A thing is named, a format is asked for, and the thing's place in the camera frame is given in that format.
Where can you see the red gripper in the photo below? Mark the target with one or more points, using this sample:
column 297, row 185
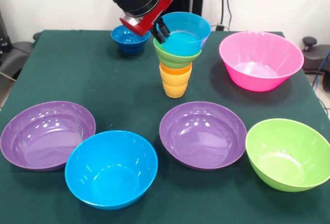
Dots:
column 149, row 18

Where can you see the small light blue bowl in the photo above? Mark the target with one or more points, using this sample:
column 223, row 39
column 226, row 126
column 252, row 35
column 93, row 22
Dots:
column 185, row 36

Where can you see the small green bowl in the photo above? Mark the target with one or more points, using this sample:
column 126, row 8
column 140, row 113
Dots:
column 175, row 59

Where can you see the orange cup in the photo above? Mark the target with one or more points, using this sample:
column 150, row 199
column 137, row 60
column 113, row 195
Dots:
column 175, row 69

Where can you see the purple bowl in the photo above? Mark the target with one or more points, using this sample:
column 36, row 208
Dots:
column 46, row 139
column 201, row 136

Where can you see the small dark blue bowl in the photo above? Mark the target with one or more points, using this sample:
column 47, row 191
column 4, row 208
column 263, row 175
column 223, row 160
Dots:
column 126, row 44

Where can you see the yellow cup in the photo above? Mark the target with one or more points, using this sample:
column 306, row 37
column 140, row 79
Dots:
column 175, row 85

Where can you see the large pink bowl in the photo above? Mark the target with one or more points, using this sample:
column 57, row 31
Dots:
column 258, row 64

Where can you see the black chair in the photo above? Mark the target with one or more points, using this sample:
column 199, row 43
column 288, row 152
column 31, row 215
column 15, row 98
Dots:
column 13, row 54

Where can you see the black knobbed equipment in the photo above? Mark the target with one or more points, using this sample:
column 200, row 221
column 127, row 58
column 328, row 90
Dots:
column 309, row 42

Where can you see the large blue bowl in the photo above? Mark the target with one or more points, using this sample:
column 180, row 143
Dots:
column 111, row 172

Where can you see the dark green table cloth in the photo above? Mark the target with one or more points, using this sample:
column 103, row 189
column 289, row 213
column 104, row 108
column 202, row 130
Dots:
column 206, row 198

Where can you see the large green bowl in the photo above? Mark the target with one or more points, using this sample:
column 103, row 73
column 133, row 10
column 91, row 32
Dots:
column 286, row 157

